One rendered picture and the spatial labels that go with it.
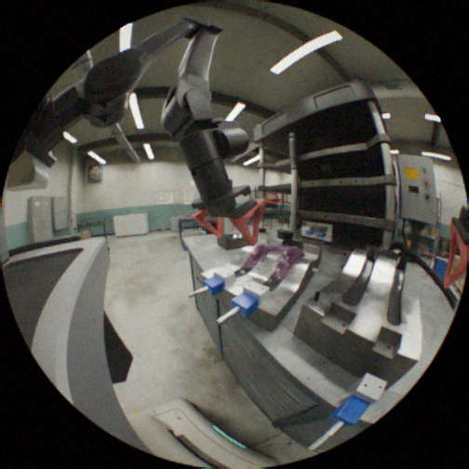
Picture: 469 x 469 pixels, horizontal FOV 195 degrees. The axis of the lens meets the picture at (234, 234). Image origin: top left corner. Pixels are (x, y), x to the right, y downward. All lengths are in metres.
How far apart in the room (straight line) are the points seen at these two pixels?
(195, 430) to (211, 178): 0.86
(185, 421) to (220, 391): 0.41
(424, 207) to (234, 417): 1.59
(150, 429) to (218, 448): 0.53
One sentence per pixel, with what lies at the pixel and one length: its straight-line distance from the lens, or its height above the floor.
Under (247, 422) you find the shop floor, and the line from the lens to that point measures 1.06.
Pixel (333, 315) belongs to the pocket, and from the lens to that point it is 0.31.
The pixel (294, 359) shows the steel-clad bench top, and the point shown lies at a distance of 0.30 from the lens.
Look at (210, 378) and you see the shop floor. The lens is 1.13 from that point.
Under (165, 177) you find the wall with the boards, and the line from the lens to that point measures 7.32.
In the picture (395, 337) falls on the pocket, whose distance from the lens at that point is 0.31.
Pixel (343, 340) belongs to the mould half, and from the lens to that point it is 0.27.
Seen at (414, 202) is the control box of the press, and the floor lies 1.17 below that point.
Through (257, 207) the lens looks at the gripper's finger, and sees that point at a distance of 0.20.
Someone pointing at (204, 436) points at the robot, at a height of 0.28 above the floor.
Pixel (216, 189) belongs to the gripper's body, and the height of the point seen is 1.08.
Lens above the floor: 1.05
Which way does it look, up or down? 11 degrees down
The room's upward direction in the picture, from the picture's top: straight up
